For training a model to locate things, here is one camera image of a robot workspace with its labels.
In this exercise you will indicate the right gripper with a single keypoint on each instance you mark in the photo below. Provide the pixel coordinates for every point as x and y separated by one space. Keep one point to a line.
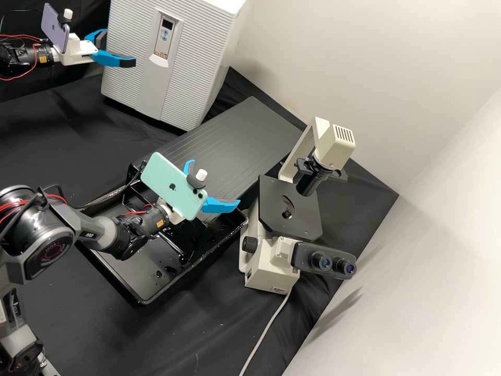
172 215

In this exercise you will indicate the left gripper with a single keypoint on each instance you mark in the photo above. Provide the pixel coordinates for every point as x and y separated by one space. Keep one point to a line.
78 51

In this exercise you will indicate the incubator door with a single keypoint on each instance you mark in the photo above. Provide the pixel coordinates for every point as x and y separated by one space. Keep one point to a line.
129 58

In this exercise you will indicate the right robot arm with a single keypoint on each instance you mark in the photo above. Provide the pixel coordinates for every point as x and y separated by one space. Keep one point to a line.
98 231

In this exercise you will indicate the white incubator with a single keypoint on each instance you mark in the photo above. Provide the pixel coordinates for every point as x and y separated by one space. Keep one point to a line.
219 8

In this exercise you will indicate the black platform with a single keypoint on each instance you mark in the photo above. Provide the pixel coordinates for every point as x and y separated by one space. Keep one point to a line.
235 149

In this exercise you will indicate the black tray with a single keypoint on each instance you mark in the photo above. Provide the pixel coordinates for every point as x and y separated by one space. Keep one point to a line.
156 274

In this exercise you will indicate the cream microscope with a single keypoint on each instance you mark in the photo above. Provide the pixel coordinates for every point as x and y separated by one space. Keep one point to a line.
266 270

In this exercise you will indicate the right wrist camera phone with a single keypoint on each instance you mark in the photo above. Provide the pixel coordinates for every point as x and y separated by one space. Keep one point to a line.
168 184

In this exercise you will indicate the wrist camera phone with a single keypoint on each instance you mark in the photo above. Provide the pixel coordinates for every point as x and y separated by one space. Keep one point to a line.
53 23
168 184

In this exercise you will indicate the left wrist camera phone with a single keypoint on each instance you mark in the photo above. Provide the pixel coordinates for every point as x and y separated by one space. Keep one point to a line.
53 23

